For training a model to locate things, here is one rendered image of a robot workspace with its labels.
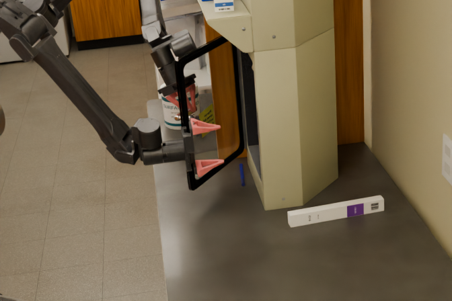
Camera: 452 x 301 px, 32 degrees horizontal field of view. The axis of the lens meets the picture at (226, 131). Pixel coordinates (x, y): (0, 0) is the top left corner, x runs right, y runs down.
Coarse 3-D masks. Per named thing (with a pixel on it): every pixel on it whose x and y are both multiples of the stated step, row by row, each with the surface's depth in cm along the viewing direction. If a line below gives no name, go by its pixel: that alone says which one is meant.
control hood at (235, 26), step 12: (240, 0) 214; (204, 12) 205; (216, 12) 204; (228, 12) 203; (240, 12) 202; (216, 24) 199; (228, 24) 199; (240, 24) 200; (228, 36) 201; (240, 36) 201; (252, 36) 202; (240, 48) 202; (252, 48) 203
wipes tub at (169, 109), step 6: (162, 96) 279; (162, 102) 281; (168, 102) 278; (168, 108) 279; (174, 108) 277; (168, 114) 280; (174, 114) 278; (168, 120) 281; (174, 120) 280; (180, 120) 279; (168, 126) 283; (174, 126) 281; (180, 126) 280
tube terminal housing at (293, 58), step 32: (256, 0) 198; (288, 0) 199; (320, 0) 210; (256, 32) 201; (288, 32) 202; (320, 32) 213; (256, 64) 204; (288, 64) 206; (320, 64) 216; (256, 96) 209; (288, 96) 209; (320, 96) 219; (288, 128) 213; (320, 128) 222; (288, 160) 216; (320, 160) 226; (288, 192) 220
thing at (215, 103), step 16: (224, 48) 228; (176, 64) 209; (192, 64) 216; (208, 64) 222; (224, 64) 230; (176, 80) 211; (192, 80) 217; (208, 80) 223; (224, 80) 231; (192, 96) 218; (208, 96) 225; (224, 96) 232; (192, 112) 219; (208, 112) 226; (224, 112) 234; (224, 128) 235; (208, 144) 228; (224, 144) 236
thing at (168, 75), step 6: (174, 60) 223; (168, 66) 222; (174, 66) 223; (162, 72) 223; (168, 72) 222; (174, 72) 222; (162, 78) 225; (168, 78) 222; (174, 78) 222; (168, 84) 223; (174, 84) 222; (162, 90) 225
